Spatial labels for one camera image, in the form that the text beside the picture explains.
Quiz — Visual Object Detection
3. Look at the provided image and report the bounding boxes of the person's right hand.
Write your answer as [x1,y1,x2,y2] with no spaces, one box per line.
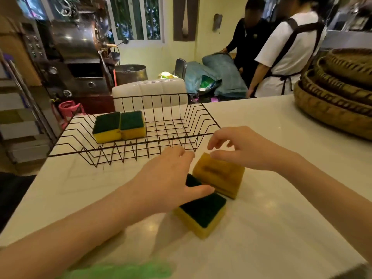
[207,126,294,172]

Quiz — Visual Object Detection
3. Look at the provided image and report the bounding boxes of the person's left hand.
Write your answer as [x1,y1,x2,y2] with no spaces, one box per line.
[132,146,215,222]

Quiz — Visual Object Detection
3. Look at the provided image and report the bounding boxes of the person's right forearm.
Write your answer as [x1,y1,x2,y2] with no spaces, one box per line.
[276,152,372,260]

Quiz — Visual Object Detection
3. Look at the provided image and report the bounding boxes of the person's left forearm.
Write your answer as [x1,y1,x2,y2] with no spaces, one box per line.
[0,183,152,279]

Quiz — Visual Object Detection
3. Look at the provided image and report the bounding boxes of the yellow sponge with worn face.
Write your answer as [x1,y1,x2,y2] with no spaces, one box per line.
[192,153,245,200]

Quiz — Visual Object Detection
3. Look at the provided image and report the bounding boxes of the yellow and green scrub sponge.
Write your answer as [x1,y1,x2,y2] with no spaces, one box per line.
[92,112,122,144]
[173,173,227,239]
[120,110,146,140]

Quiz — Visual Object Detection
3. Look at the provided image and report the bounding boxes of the green packet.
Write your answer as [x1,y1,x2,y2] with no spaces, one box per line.
[200,75,222,94]

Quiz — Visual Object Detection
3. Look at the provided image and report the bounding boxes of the blue fabric bag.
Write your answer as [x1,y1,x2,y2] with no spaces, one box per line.
[185,61,217,95]
[202,53,248,98]

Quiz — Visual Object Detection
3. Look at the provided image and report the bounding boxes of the metal chair back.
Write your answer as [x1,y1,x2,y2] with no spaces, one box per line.
[174,58,188,80]

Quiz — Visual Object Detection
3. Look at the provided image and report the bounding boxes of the white padded chair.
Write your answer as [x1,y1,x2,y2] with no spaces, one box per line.
[112,78,189,112]

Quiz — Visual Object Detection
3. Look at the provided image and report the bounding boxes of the woven rattan tray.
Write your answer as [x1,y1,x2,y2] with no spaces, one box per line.
[293,81,372,141]
[302,70,372,117]
[325,48,372,91]
[315,56,372,107]

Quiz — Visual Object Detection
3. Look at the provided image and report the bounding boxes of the green cloth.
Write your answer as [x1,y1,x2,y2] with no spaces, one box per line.
[59,262,175,279]

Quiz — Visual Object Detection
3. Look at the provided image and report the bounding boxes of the round steel drum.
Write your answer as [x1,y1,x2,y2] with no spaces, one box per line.
[113,64,147,86]

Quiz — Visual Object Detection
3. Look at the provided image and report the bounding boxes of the pink plastic stool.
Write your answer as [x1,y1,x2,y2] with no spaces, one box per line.
[58,100,86,129]

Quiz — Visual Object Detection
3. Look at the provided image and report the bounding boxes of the metal coffee roaster machine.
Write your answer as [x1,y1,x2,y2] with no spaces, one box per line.
[21,0,129,114]

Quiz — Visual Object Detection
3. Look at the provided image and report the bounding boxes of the stainless steel counter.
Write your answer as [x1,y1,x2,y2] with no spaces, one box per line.
[319,0,372,50]

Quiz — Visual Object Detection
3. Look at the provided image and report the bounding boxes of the metal shelf rack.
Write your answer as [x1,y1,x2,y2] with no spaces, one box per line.
[0,51,58,173]

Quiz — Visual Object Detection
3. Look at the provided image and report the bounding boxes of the black wire dish basket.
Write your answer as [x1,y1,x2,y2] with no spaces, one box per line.
[48,93,221,168]

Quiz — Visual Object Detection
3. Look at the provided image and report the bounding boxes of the wall lamp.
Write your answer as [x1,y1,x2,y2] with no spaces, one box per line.
[212,13,223,33]

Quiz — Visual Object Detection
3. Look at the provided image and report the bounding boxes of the brown wall panel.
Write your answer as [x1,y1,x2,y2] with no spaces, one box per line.
[173,0,200,42]

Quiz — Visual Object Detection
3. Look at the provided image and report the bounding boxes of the window with white frame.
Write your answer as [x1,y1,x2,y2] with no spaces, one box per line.
[105,0,165,43]

